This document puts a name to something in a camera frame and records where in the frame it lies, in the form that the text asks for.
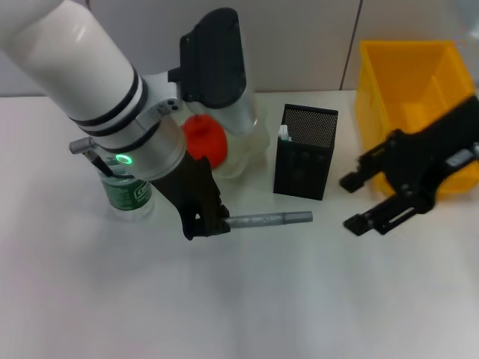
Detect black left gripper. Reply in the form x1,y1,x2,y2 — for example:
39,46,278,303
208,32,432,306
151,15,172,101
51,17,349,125
152,154,233,242

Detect grey marker pen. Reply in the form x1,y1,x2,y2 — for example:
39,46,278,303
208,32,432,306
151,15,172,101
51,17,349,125
224,210,314,230

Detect green glass fruit plate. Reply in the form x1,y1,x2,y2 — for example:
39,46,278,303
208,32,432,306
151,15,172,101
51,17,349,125
209,93,271,180

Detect yellow plastic bin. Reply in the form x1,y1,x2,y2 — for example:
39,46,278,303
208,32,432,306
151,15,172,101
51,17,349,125
354,40,476,195

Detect clear water bottle green label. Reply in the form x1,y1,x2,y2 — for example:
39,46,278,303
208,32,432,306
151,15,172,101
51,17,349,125
97,156,155,221

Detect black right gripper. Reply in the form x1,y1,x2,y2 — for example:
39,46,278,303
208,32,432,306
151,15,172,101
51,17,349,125
338,95,479,237

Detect left wrist silver cable connector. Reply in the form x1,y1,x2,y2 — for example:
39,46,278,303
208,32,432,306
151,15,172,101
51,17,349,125
69,137,116,180

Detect black mesh pen holder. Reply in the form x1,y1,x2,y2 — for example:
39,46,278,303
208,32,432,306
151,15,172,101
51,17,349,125
272,103,340,202

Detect left wrist camera housing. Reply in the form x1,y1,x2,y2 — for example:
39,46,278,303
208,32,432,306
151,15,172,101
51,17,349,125
167,9,259,136

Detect orange toy fruit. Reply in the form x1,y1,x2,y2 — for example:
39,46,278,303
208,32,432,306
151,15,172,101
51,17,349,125
181,114,229,169

